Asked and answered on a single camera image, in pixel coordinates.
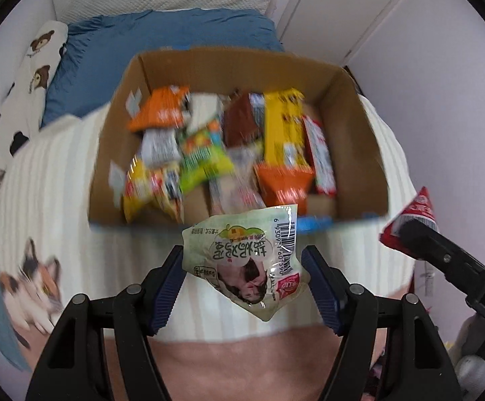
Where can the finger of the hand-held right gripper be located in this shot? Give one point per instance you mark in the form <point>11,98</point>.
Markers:
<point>439,250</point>

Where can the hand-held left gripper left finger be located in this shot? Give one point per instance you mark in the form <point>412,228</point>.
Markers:
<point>168,290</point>

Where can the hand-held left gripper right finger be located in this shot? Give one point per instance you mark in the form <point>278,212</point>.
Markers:
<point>322,290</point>

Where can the red white triangular snack packet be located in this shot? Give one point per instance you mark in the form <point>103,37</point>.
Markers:
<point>414,213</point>

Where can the pale green portrait snack packet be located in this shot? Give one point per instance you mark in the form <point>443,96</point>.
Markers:
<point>242,259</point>

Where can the yellow panda snack packet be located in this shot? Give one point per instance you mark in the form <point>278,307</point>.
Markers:
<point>150,188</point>

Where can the cardboard box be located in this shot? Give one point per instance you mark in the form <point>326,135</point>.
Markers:
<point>351,142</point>

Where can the white soft object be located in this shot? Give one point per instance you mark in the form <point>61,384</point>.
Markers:
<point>474,363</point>

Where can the clear pink snack packet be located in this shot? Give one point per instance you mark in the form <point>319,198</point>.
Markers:
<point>236,196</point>

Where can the long red white snack packet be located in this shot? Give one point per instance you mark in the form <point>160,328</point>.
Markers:
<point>320,154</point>

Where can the white striped cat print blanket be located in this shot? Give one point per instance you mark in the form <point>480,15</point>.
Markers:
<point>58,200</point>

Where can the yellow black snack packet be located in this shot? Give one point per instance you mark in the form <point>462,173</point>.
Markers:
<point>286,125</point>

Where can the small white snack packet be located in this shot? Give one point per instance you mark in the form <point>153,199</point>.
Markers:
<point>205,110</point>

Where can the blue pillow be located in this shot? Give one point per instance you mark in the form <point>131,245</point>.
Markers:
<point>100,58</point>

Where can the white bear print pillow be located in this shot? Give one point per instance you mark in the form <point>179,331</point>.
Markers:
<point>29,87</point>

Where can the white cabinet door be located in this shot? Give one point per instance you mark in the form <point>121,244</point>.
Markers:
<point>351,8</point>

